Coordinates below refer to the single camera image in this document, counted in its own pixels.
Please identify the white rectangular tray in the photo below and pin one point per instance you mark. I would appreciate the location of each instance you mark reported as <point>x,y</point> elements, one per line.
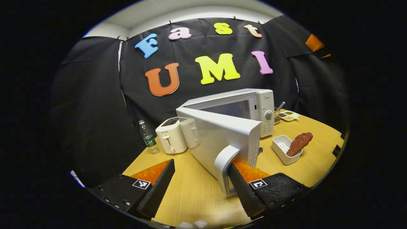
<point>279,148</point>

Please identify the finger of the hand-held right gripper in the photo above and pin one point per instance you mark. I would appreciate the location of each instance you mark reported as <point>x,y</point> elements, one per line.
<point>314,43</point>

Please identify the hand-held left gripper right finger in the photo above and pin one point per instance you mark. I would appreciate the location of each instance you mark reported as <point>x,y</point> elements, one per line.
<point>243,194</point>

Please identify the brown meat piece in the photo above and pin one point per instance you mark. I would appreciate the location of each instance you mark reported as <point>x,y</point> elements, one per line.
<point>299,143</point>

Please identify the white divided dish with grains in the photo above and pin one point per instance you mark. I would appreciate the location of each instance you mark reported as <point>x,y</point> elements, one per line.
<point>291,116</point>

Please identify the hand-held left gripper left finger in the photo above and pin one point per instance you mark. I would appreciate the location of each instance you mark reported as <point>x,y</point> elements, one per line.
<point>159,190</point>

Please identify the clear plastic water bottle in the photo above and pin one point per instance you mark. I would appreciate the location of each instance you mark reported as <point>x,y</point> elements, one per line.
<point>148,138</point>

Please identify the metal utensil holder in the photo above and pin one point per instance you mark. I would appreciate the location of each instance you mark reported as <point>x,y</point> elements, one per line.
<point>277,118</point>

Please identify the white microwave oven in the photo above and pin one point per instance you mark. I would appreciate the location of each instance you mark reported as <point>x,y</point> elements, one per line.
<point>222,133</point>

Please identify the small black table bracket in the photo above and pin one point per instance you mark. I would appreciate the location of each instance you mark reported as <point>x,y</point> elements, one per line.
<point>337,150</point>

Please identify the white toaster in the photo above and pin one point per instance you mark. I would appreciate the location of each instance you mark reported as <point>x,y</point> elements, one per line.
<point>170,136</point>

